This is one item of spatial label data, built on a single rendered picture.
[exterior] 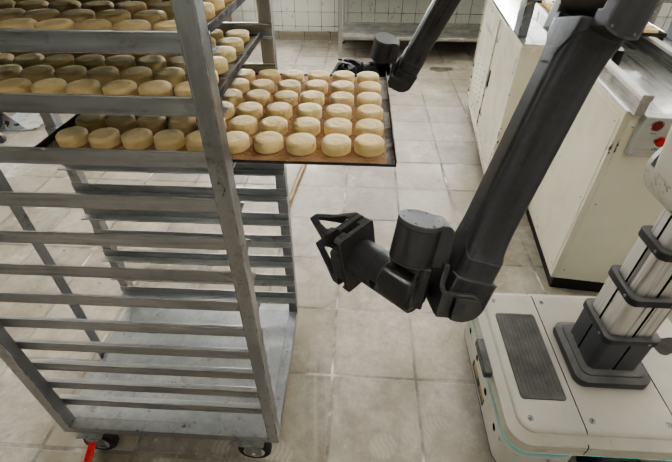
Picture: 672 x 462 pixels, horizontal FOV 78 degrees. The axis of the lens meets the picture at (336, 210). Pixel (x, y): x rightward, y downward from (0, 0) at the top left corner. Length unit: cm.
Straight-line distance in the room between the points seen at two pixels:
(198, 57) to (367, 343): 133
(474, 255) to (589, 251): 142
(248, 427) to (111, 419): 41
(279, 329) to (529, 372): 82
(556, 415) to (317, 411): 73
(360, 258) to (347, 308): 122
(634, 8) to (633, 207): 138
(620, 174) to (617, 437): 83
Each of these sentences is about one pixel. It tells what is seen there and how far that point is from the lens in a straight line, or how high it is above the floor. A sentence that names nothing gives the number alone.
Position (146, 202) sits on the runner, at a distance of 79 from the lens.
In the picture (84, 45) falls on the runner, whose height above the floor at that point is 123.
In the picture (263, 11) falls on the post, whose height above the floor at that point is 118.
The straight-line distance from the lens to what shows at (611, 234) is 191.
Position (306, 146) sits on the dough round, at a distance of 69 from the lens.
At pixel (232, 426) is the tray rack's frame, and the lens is 140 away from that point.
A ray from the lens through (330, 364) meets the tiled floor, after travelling 164.
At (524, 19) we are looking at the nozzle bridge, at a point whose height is 92.
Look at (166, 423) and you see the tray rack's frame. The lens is 146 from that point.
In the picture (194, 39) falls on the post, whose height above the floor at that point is 124.
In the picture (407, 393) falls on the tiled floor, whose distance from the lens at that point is 160.
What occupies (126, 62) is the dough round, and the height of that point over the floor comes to 115.
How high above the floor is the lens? 139
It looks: 38 degrees down
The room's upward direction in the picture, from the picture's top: straight up
